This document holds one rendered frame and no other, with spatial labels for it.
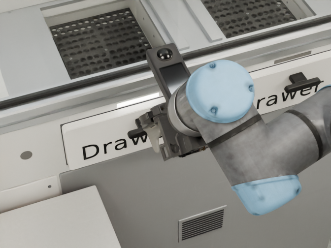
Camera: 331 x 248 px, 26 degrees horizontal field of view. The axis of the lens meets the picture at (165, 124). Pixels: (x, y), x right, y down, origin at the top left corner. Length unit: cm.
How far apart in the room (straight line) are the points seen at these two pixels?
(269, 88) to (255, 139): 54
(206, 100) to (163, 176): 67
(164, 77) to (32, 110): 29
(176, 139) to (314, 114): 23
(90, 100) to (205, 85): 46
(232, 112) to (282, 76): 56
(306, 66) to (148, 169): 37
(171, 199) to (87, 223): 28
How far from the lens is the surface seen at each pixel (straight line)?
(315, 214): 190
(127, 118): 129
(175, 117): 94
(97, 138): 130
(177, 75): 103
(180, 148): 104
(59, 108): 125
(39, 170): 135
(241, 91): 85
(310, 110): 92
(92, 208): 136
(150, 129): 113
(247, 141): 86
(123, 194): 149
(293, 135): 89
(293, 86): 138
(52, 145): 131
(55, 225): 135
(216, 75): 84
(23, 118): 125
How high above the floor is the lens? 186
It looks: 47 degrees down
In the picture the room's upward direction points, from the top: straight up
